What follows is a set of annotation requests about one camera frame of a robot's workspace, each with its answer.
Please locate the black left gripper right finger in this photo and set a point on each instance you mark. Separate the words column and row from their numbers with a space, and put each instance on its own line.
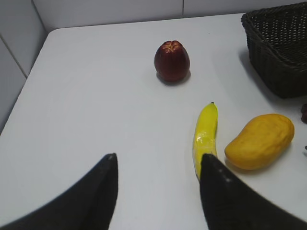
column 229, row 204

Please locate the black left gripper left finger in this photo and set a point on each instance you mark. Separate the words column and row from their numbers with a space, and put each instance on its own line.
column 88, row 205

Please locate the yellow banana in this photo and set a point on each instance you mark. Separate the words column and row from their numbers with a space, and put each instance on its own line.
column 204, row 136

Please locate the black wicker basket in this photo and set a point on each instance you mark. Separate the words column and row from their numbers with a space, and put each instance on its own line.
column 277, row 45

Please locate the yellow mango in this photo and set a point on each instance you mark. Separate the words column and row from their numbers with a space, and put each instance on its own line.
column 262, row 140

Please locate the red grape bunch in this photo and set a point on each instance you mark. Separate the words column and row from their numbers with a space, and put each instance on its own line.
column 304, row 113

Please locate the dark red apple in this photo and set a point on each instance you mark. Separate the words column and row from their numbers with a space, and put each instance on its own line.
column 171, row 61

